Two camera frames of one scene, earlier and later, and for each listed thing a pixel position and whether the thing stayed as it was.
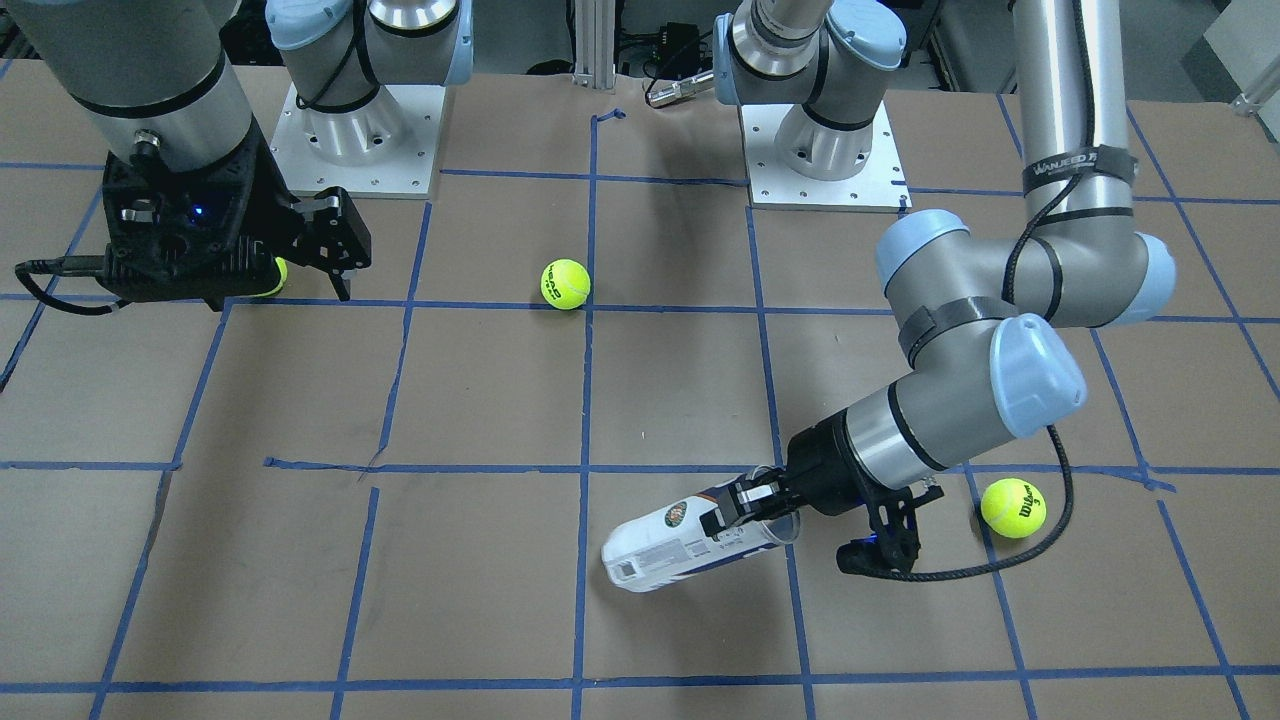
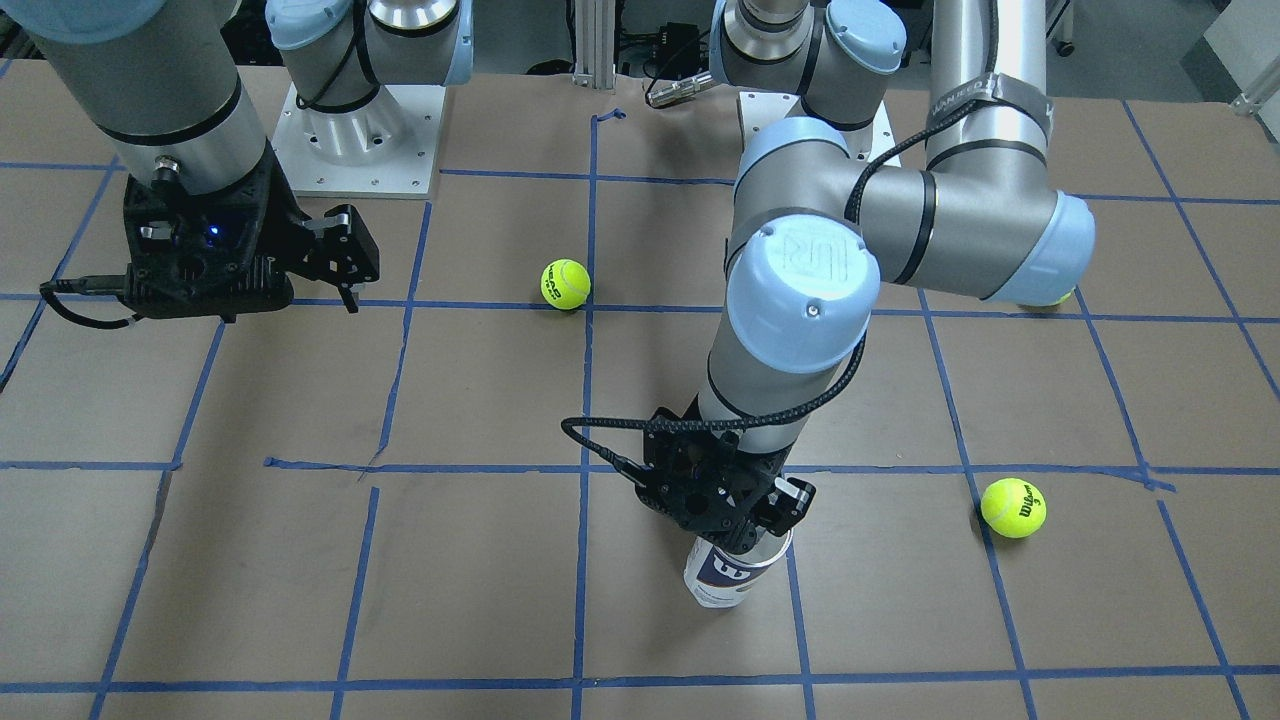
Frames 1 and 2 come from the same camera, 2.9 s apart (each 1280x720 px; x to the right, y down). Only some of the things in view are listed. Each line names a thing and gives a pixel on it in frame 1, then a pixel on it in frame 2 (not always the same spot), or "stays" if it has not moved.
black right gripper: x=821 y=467 to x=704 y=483
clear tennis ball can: x=672 y=543 to x=719 y=579
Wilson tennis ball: x=1013 y=508 stays
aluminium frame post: x=594 y=44 stays
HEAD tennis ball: x=565 y=284 stays
